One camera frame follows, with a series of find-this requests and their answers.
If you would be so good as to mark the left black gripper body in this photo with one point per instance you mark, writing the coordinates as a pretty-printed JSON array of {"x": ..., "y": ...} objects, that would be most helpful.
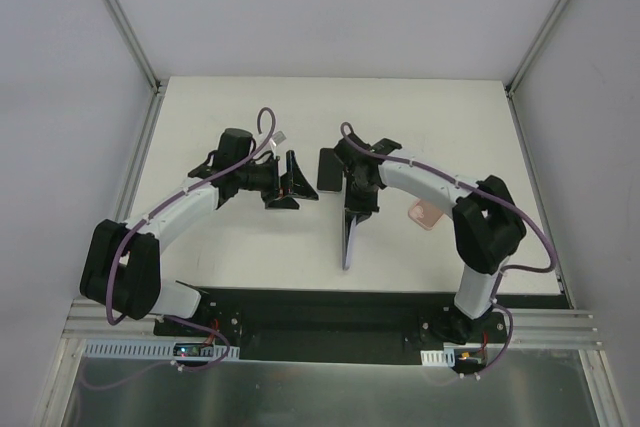
[{"x": 275, "y": 179}]

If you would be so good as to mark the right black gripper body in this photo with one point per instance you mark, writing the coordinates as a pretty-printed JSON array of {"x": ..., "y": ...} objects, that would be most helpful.
[{"x": 362, "y": 203}]

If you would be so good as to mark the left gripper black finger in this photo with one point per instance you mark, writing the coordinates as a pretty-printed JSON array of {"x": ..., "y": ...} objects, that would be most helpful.
[
  {"x": 295, "y": 184},
  {"x": 281, "y": 203}
]

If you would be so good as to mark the black smartphone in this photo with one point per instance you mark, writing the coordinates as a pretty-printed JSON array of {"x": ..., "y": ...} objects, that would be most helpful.
[{"x": 330, "y": 172}]

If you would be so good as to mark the purple smartphone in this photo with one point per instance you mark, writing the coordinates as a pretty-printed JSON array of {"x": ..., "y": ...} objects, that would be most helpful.
[{"x": 351, "y": 219}]

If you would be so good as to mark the pink phone case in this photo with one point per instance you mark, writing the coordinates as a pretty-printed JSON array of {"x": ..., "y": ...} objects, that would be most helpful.
[{"x": 424, "y": 214}]

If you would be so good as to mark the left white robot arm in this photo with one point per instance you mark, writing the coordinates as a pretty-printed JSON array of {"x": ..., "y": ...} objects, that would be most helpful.
[{"x": 122, "y": 270}]

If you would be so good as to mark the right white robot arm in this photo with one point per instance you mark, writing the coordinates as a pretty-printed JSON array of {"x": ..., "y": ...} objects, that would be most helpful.
[{"x": 486, "y": 229}]

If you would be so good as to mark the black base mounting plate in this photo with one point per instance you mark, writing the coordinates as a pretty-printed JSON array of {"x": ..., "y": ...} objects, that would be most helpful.
[{"x": 384, "y": 328}]

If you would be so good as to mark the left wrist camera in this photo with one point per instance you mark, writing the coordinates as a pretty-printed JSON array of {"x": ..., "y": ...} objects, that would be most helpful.
[{"x": 277, "y": 139}]

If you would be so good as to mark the left aluminium side rail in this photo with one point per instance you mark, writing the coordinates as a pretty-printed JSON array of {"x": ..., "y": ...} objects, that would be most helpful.
[{"x": 127, "y": 187}]

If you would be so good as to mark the aluminium side rail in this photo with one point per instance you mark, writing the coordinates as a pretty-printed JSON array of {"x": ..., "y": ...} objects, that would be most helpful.
[
  {"x": 127, "y": 187},
  {"x": 533, "y": 175}
]

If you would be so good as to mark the left aluminium frame post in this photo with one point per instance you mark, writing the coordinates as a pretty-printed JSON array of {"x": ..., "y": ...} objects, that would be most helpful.
[{"x": 132, "y": 43}]

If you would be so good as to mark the aluminium frame post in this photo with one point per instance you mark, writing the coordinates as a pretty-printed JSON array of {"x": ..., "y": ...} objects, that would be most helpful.
[
  {"x": 539, "y": 41},
  {"x": 132, "y": 43}
]

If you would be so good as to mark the right white cable duct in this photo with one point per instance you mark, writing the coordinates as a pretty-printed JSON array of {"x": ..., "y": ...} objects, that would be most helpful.
[{"x": 438, "y": 358}]

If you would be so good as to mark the white cable duct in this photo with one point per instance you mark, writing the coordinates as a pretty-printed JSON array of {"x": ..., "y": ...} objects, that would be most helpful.
[
  {"x": 158, "y": 350},
  {"x": 438, "y": 358}
]

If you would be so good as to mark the front aluminium cross rail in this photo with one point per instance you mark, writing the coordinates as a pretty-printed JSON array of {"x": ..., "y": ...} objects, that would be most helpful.
[{"x": 87, "y": 319}]

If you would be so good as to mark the right aluminium side rail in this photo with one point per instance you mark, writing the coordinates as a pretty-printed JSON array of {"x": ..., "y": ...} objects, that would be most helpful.
[{"x": 533, "y": 175}]

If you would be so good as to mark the left white cable duct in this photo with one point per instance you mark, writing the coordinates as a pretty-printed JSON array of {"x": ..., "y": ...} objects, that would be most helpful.
[{"x": 158, "y": 350}]

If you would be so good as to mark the right aluminium frame post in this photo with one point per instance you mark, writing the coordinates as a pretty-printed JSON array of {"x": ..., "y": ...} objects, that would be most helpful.
[{"x": 539, "y": 41}]

